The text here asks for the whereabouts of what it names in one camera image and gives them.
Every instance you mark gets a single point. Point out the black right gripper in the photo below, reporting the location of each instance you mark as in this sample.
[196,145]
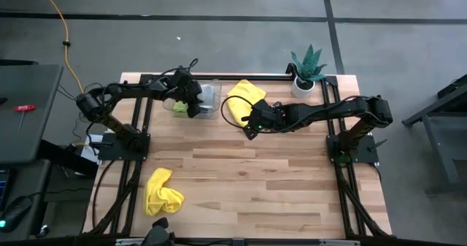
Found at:
[268,116]

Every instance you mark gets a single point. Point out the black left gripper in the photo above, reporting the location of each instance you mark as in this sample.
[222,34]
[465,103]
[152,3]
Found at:
[186,87]

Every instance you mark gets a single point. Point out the lime green microfiber towel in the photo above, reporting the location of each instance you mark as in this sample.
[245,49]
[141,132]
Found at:
[179,107]

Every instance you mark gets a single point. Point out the grey microfiber towel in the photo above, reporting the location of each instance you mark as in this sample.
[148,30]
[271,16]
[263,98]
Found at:
[211,98]

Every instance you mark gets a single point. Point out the clear plastic bin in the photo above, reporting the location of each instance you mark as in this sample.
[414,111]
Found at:
[215,89]

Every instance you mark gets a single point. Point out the yellow microfiber towel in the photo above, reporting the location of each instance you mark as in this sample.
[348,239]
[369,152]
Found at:
[242,94]
[158,195]

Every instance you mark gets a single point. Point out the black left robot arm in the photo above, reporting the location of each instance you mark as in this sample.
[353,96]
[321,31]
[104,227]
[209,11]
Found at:
[120,91]

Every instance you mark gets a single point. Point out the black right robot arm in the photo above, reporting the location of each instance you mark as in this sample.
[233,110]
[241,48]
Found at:
[328,111]

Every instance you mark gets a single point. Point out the white round plant pot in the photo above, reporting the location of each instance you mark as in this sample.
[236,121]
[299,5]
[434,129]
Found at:
[301,92]

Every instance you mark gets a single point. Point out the green artificial succulent plant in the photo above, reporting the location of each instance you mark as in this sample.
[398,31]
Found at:
[308,65]

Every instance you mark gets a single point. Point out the white flat box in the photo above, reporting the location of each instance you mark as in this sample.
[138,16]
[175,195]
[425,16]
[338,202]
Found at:
[89,153]

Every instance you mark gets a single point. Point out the dark grey side desk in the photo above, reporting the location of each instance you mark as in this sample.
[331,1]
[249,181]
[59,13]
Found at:
[33,129]

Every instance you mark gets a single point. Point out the black metal side table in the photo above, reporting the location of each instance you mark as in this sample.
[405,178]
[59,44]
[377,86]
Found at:
[441,136]

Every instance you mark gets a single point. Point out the black computer mouse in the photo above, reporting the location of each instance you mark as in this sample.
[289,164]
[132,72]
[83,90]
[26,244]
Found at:
[16,211]

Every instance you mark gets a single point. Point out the silver metal bracket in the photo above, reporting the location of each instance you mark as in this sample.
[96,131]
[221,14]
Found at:
[127,242]
[339,242]

